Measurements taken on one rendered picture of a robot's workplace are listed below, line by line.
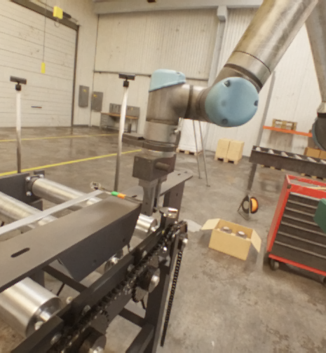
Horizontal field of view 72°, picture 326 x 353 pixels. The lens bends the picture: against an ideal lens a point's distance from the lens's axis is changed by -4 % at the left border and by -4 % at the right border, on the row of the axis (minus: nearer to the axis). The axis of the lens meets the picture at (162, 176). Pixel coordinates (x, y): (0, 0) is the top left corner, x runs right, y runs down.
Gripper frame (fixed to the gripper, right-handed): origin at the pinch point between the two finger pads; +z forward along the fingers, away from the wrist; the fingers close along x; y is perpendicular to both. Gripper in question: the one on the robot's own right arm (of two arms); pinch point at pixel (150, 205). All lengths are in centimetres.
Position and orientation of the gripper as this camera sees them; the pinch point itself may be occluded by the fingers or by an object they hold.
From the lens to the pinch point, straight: 58.2
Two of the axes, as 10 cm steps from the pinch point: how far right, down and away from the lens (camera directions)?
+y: 8.9, 2.4, -3.8
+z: -1.4, 9.5, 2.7
